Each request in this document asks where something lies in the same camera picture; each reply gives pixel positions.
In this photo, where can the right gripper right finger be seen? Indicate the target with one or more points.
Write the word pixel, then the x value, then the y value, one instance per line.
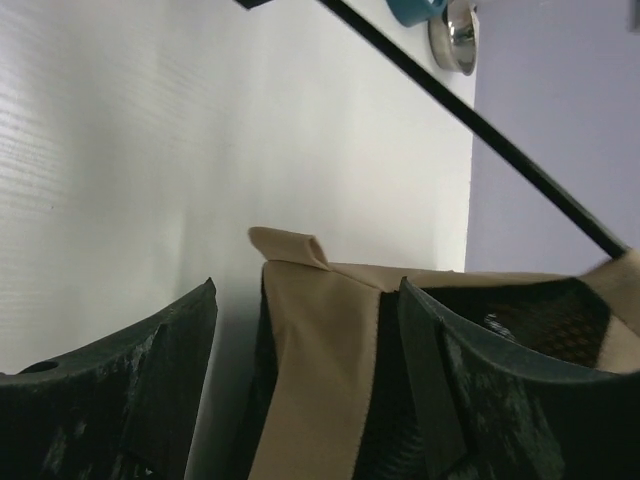
pixel 505 386

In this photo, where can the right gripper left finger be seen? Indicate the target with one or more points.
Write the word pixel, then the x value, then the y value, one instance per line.
pixel 122 407

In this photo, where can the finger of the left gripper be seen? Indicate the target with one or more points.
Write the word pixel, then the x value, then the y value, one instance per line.
pixel 251 4

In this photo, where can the beige fabric pet tent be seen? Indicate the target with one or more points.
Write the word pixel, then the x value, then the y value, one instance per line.
pixel 330 396

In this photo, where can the black tent pole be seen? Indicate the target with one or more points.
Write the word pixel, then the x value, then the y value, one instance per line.
pixel 507 150

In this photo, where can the steel pet bowl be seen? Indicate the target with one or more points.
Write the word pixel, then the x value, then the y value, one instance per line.
pixel 453 37

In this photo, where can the teal bowl stand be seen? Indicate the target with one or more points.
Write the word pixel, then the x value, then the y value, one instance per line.
pixel 410 13

